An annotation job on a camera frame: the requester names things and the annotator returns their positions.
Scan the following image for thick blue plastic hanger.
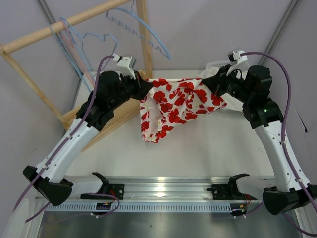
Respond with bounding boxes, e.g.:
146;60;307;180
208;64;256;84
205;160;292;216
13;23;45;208
106;7;171;60

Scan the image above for aluminium mounting rail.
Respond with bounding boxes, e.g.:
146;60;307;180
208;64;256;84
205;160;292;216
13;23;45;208
34;176;273;201

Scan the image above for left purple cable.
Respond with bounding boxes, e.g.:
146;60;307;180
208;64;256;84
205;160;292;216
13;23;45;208
12;55;121;224

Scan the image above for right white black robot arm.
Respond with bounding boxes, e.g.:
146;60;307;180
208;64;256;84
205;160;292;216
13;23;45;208
202;65;317;215

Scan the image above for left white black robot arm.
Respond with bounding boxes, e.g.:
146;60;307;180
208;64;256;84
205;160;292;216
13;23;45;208
23;71;153;206

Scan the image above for white laundry basket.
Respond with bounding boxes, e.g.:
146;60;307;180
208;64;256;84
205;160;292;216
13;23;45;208
206;60;231;69

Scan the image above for white slotted cable duct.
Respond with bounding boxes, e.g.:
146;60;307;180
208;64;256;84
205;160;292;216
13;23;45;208
45;202;246;213

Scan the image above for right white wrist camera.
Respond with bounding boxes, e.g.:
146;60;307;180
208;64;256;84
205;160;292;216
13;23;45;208
227;50;248;65

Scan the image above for red poppy print skirt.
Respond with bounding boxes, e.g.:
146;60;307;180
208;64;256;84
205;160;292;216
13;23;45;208
140;78;227;143

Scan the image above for white crumpled cloth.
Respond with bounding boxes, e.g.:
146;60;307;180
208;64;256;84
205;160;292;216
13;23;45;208
199;67;243;112

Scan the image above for wooden clothes rack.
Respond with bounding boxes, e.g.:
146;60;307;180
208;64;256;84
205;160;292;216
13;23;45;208
0;0;165;152

